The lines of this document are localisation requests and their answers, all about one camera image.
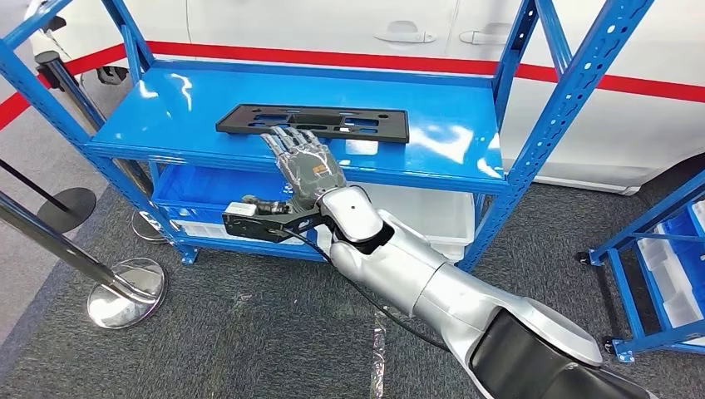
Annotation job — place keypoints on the white car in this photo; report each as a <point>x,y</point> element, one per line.
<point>275,22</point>

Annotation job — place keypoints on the blue metal shelf rack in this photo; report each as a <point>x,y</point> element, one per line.
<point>193,115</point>
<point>628,297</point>

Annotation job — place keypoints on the blue plastic bin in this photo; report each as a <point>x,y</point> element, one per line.
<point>209,187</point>
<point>688,248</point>

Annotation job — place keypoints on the translucent plastic bin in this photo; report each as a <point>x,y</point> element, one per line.
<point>435,215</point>
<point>451,252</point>

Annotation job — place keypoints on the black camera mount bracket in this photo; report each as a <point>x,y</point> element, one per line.
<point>253,228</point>

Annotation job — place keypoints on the thin black stanchion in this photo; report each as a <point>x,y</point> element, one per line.
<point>66,212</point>

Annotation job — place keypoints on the black plastic panel part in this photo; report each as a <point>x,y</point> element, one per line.
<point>394,129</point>

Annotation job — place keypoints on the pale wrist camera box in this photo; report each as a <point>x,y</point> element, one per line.
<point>239,209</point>

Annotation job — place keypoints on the silver floor tape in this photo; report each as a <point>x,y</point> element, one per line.
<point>379,358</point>

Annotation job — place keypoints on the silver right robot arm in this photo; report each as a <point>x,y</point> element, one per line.
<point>418,275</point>

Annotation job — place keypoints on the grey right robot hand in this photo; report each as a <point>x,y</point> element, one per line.
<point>311,168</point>

